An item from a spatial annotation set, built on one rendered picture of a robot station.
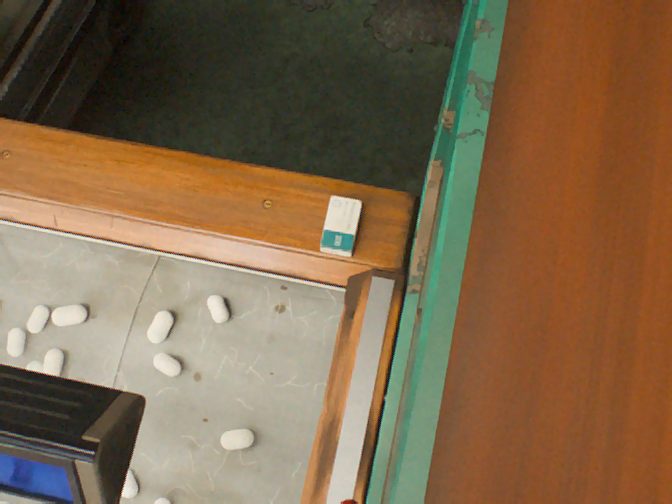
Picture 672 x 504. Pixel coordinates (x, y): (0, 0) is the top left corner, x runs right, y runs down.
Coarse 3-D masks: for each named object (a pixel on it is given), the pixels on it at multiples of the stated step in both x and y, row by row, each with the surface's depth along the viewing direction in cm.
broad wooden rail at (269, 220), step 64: (0, 128) 88; (0, 192) 86; (64, 192) 85; (128, 192) 85; (192, 192) 85; (256, 192) 85; (320, 192) 84; (384, 192) 84; (192, 256) 85; (256, 256) 84; (320, 256) 82; (384, 256) 82
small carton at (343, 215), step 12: (336, 204) 82; (348, 204) 82; (360, 204) 82; (336, 216) 81; (348, 216) 81; (360, 216) 83; (324, 228) 81; (336, 228) 81; (348, 228) 81; (324, 240) 81; (336, 240) 81; (348, 240) 81; (336, 252) 81; (348, 252) 80
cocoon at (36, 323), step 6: (42, 306) 83; (36, 312) 82; (42, 312) 82; (48, 312) 83; (30, 318) 82; (36, 318) 82; (42, 318) 82; (30, 324) 82; (36, 324) 82; (42, 324) 82; (30, 330) 82; (36, 330) 82
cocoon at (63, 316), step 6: (72, 306) 82; (78, 306) 82; (54, 312) 82; (60, 312) 82; (66, 312) 82; (72, 312) 82; (78, 312) 82; (84, 312) 82; (54, 318) 82; (60, 318) 82; (66, 318) 82; (72, 318) 82; (78, 318) 82; (84, 318) 82; (60, 324) 82; (66, 324) 82; (72, 324) 83
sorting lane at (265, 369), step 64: (0, 256) 86; (64, 256) 86; (128, 256) 86; (0, 320) 84; (128, 320) 83; (192, 320) 83; (256, 320) 83; (320, 320) 83; (128, 384) 81; (192, 384) 81; (256, 384) 81; (320, 384) 81; (192, 448) 79; (256, 448) 79
